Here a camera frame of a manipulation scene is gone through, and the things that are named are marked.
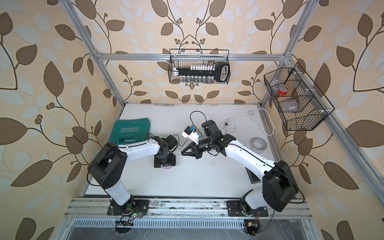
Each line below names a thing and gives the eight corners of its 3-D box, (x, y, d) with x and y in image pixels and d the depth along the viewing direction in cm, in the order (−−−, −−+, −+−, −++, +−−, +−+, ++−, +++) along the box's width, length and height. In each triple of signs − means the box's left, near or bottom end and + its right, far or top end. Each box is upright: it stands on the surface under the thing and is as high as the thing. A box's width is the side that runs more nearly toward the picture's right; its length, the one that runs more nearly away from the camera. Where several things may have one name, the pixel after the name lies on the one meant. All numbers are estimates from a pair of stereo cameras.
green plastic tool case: (112, 146, 99) (107, 141, 95) (118, 125, 111) (114, 120, 106) (148, 142, 101) (146, 137, 97) (150, 122, 113) (148, 116, 108)
